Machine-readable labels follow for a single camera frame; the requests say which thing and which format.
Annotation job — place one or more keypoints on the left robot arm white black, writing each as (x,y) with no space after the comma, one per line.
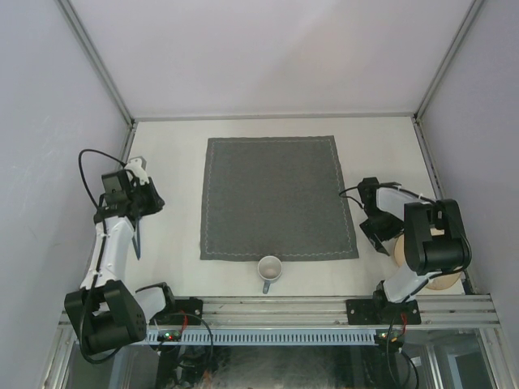
(104,313)

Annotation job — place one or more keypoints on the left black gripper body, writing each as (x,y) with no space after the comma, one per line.
(144,197)

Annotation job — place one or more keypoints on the grey cloth placemat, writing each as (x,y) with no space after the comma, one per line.
(275,196)

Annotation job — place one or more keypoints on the blue plastic fork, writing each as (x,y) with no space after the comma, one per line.
(136,244)

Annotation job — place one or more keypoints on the blue plastic spoon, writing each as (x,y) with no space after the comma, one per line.
(137,228)

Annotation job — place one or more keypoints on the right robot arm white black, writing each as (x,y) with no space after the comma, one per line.
(435,244)

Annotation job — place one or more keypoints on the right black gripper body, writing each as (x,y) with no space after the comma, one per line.
(384,224)

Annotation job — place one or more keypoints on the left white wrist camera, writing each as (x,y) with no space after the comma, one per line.
(137,167)

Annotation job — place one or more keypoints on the aluminium front rail frame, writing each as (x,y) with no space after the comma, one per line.
(436,311)

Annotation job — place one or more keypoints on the white mug blue handle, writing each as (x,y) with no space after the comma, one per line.
(270,269)

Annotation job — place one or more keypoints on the beige bird pattern plate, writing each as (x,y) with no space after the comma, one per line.
(439,283)

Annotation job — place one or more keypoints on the blue slotted cable duct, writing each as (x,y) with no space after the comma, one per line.
(264,337)

